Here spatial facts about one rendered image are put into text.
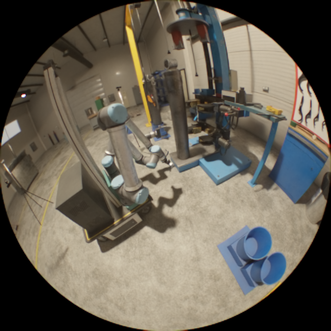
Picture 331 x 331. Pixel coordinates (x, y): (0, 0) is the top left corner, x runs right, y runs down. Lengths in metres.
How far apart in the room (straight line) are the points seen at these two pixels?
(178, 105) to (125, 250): 1.86
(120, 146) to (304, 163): 2.04
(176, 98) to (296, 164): 1.87
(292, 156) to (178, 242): 1.86
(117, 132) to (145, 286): 1.41
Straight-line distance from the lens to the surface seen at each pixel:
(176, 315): 1.46
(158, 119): 2.80
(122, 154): 0.68
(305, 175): 1.94
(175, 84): 1.43
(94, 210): 1.09
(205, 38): 1.72
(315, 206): 2.23
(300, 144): 1.82
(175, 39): 1.90
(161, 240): 1.34
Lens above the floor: 1.28
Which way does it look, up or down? 40 degrees down
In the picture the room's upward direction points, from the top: 13 degrees counter-clockwise
